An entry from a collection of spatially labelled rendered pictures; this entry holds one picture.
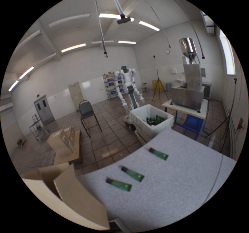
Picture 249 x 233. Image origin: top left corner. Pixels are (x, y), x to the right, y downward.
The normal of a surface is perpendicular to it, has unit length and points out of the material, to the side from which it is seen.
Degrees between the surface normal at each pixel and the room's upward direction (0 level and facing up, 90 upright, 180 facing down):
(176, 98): 90
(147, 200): 0
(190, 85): 90
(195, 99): 90
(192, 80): 90
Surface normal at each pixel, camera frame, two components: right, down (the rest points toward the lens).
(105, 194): -0.21, -0.90
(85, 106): 0.39, 0.04
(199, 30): -0.86, 0.35
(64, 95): 0.48, 0.24
